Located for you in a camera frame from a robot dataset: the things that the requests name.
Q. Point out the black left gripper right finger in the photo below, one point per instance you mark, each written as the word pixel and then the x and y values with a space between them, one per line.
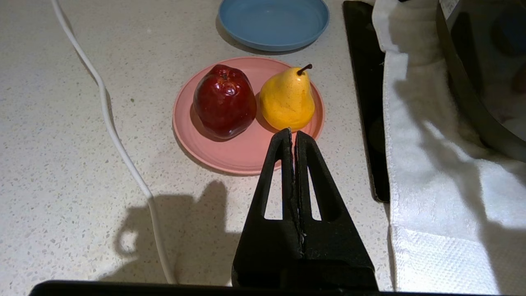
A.
pixel 337 255

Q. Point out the white towel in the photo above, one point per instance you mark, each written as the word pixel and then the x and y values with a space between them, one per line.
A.
pixel 435 193

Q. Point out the red apple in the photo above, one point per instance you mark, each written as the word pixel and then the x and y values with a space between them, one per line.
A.
pixel 224 102

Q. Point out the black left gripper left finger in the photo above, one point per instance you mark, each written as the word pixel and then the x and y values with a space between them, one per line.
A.
pixel 267 246

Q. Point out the pink plate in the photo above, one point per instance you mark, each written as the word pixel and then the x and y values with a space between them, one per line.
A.
pixel 238 154

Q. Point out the black flat strip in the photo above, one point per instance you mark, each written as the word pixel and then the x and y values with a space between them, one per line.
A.
pixel 367 102

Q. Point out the blue plate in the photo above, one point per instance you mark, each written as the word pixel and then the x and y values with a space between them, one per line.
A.
pixel 273 22

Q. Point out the yellow pear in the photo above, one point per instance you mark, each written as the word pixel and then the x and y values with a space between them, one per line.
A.
pixel 287 100

